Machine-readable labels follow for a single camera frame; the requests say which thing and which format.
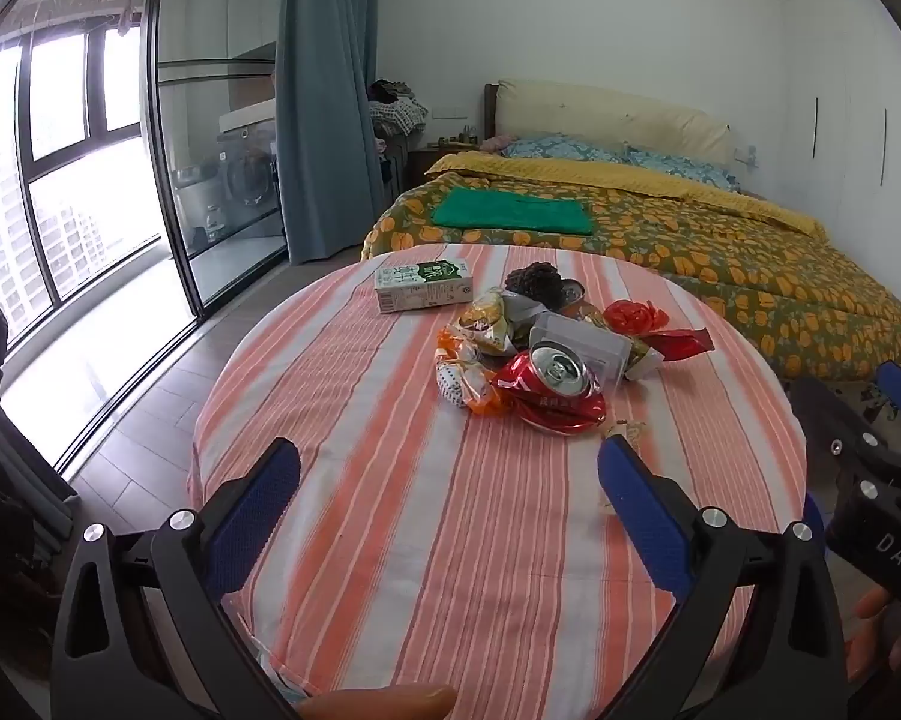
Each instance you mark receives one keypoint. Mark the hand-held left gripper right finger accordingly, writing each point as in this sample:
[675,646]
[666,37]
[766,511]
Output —
[641,510]

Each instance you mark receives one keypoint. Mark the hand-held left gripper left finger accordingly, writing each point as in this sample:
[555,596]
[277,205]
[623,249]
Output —
[259,510]

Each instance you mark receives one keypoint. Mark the green and white milk carton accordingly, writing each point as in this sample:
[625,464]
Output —
[420,285]

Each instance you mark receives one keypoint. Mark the person's right hand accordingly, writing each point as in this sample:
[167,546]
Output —
[874,656]

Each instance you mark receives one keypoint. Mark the person's left hand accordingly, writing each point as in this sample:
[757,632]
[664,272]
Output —
[390,703]

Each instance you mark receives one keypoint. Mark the small paper scrap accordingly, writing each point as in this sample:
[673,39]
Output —
[626,430]

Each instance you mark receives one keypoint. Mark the crushed red soda can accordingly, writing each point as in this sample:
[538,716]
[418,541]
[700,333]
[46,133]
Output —
[548,390]

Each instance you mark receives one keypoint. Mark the orange striped tablecloth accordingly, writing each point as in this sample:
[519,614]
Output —
[420,540]

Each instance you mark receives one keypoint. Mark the red foil wrapper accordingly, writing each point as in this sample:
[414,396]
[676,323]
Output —
[675,345]

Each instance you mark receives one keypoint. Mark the floral orange and green blanket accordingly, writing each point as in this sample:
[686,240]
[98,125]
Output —
[758,277]

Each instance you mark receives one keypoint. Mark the clear plastic cup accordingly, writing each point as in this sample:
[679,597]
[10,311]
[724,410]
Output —
[578,341]

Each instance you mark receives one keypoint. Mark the red plastic mesh ball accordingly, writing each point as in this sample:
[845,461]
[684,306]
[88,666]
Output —
[630,315]

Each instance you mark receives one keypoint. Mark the orange tin can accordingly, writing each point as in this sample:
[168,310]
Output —
[581,307]

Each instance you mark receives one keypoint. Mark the orange and white snack packet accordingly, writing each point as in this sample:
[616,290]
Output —
[461,379]

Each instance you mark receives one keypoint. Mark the yellow snack bag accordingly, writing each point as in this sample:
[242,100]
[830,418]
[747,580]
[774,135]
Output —
[484,322]

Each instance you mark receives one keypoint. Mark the dark pine cone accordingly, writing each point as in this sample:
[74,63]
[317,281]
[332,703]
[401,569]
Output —
[533,279]

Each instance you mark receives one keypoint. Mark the white wardrobe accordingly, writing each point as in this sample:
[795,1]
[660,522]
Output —
[855,127]

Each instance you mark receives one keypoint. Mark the blue floral pillow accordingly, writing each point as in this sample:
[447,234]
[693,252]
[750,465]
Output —
[683,169]
[563,148]

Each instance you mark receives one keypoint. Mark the yellow blanket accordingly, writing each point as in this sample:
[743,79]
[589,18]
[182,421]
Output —
[645,180]

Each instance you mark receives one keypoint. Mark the folded green cloth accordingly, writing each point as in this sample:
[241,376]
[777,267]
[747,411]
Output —
[510,211]

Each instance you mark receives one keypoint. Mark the washing machine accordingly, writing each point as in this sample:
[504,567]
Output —
[247,172]

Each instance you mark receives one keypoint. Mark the wooden nightstand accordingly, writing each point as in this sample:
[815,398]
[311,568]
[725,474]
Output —
[428,165]

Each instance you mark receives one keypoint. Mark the cream headboard cushion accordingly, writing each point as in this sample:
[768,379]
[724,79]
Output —
[608,109]

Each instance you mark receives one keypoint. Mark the pile of clothes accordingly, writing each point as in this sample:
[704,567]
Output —
[398,109]

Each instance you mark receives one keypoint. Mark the blue-grey curtain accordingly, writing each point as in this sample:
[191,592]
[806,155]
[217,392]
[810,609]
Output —
[323,90]

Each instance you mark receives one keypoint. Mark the wooden headboard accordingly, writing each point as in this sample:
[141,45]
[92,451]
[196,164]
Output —
[490,112]

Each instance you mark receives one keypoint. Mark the sliding glass door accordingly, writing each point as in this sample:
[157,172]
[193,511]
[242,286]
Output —
[217,52]

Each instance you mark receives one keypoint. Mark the white wall socket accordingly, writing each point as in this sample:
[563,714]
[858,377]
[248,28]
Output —
[746,156]

